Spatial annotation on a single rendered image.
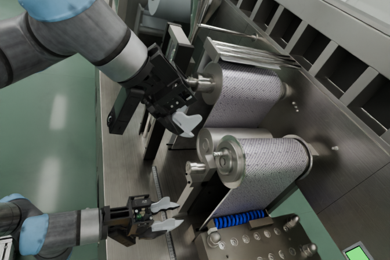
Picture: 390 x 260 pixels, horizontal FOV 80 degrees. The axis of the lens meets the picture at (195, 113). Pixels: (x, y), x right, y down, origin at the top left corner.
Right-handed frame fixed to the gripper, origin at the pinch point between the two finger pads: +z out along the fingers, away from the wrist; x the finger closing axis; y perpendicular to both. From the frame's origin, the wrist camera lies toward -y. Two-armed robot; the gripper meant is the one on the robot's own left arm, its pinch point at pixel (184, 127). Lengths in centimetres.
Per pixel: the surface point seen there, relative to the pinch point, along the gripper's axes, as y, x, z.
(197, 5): 21, 66, 12
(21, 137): -146, 118, 39
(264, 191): 4.9, -8.0, 36.7
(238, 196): -1.9, -8.0, 30.3
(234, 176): 1.7, -6.9, 19.1
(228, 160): 2.7, -3.3, 17.0
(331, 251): 11, -17, 225
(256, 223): -3.4, -13.1, 45.4
